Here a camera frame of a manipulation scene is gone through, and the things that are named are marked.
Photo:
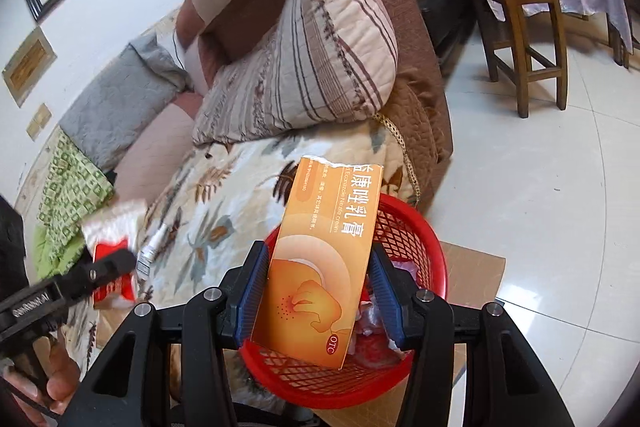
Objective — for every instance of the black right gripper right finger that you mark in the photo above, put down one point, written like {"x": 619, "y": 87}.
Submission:
{"x": 506, "y": 383}

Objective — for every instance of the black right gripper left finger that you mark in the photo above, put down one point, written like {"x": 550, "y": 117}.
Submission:
{"x": 128, "y": 384}

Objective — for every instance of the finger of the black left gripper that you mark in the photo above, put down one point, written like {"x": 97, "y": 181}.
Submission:
{"x": 75, "y": 281}

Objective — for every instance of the red white wrapper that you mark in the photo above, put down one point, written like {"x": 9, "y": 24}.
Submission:
{"x": 106, "y": 231}

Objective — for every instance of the clear plastic bag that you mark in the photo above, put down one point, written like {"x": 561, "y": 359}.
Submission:
{"x": 369, "y": 322}

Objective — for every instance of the orange medicine box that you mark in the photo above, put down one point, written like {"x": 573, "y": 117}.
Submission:
{"x": 318, "y": 265}

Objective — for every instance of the person's left hand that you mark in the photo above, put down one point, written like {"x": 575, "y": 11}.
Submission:
{"x": 27, "y": 402}

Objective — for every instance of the brown cardboard sheet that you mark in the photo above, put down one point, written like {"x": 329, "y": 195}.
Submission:
{"x": 451, "y": 323}

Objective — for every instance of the white ointment tube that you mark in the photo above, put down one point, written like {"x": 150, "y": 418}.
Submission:
{"x": 149, "y": 252}

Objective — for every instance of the green patterned cloth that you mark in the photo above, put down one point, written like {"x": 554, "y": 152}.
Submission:
{"x": 73, "y": 190}

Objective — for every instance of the red plastic mesh basket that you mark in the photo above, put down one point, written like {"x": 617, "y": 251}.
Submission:
{"x": 405, "y": 236}

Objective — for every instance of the pink bed pillow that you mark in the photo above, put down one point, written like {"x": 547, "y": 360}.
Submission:
{"x": 149, "y": 164}

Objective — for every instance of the floral leaf pattern blanket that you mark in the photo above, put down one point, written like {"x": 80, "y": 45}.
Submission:
{"x": 223, "y": 198}

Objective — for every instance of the small gold framed picture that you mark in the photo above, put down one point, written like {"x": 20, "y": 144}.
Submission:
{"x": 27, "y": 65}

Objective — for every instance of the grey quilted pillow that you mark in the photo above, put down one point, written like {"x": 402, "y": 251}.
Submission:
{"x": 122, "y": 100}

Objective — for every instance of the brown wooden stool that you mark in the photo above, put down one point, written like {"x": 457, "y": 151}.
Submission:
{"x": 508, "y": 51}

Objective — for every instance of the striped beige quilted pillow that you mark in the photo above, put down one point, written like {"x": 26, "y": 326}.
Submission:
{"x": 323, "y": 61}

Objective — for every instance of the brown pink upholstered headboard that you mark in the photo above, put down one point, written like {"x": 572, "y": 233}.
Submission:
{"x": 214, "y": 33}

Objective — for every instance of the small wall plate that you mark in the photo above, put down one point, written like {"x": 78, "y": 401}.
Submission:
{"x": 39, "y": 121}

